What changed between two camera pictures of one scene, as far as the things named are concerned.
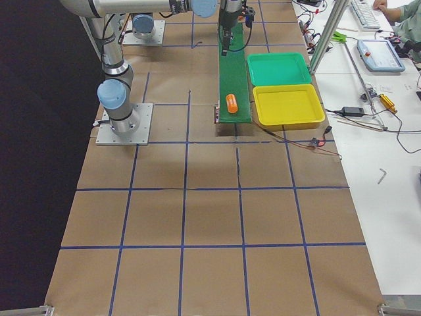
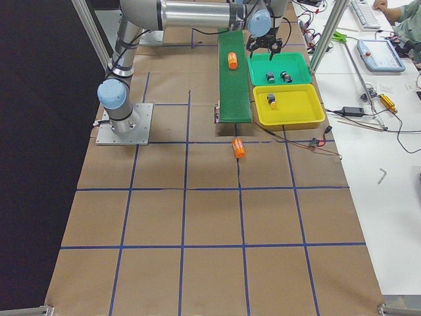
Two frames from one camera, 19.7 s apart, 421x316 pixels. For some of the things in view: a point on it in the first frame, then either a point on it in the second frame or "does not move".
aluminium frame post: x=319 y=55 does not move
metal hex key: x=383 y=175 does not move
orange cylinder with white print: x=232 y=106 → x=239 y=149
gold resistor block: x=387 y=104 does not move
